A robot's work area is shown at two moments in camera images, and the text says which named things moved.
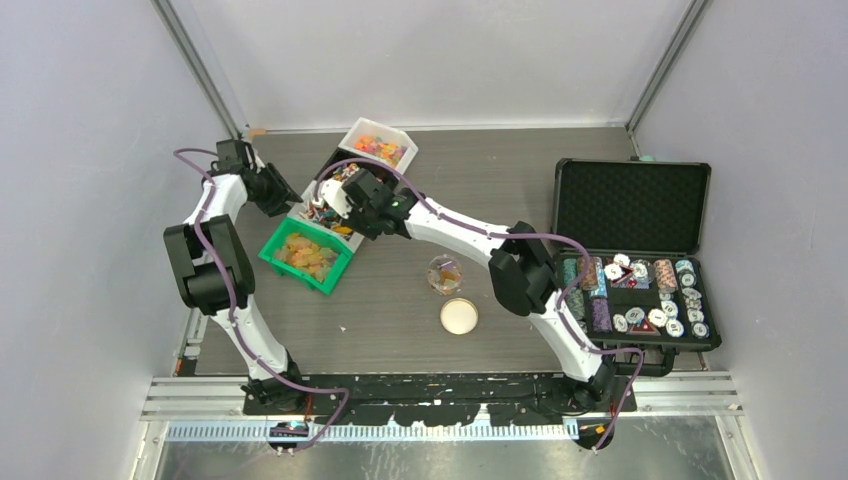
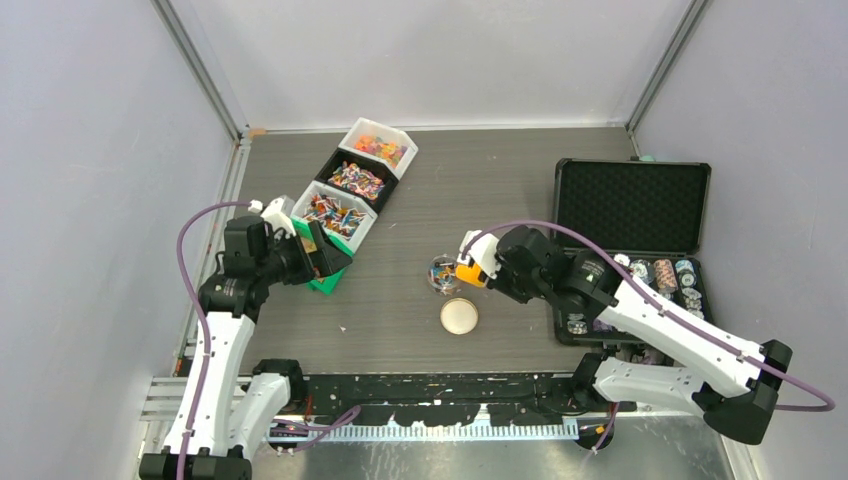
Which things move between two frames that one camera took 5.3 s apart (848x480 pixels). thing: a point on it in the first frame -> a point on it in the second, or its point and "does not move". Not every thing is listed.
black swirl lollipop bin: [346, 171] does not move
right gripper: [346, 208] -> [494, 271]
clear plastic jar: [444, 273] does not move
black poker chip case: [627, 235] does not move
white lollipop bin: [326, 220] does not move
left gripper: [284, 193] -> [324, 261]
